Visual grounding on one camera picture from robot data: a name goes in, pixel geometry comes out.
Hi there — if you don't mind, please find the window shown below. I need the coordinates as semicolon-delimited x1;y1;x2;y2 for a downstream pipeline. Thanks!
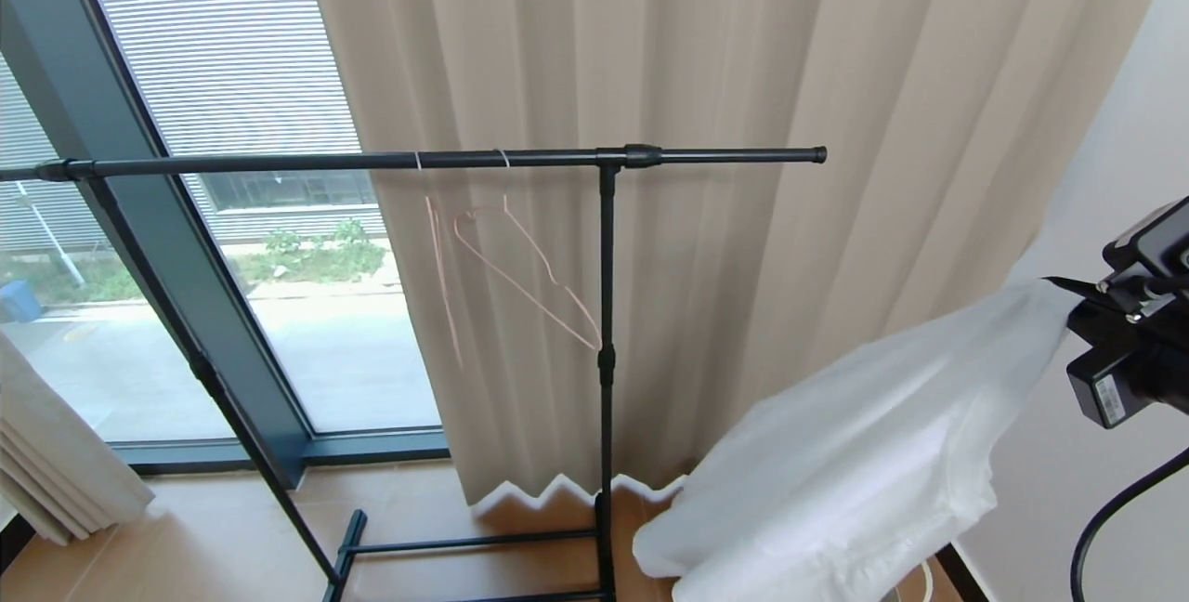
0;0;451;491

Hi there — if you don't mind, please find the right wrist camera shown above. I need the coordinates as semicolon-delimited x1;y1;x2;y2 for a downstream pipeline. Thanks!
1102;196;1189;282

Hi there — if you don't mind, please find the black clothes rack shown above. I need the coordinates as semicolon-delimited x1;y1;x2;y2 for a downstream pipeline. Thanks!
0;144;829;602

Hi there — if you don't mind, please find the white garment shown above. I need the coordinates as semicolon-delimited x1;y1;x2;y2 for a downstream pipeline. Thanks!
632;279;1083;602

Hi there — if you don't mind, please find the beige curtain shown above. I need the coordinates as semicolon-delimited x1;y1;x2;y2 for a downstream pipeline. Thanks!
0;333;157;547
297;0;1181;505

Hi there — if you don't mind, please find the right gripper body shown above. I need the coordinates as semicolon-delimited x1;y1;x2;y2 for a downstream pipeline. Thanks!
1066;277;1189;431

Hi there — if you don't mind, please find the pink clothes hanger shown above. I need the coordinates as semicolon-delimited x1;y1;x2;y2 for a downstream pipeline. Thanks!
452;193;605;352
425;195;465;371

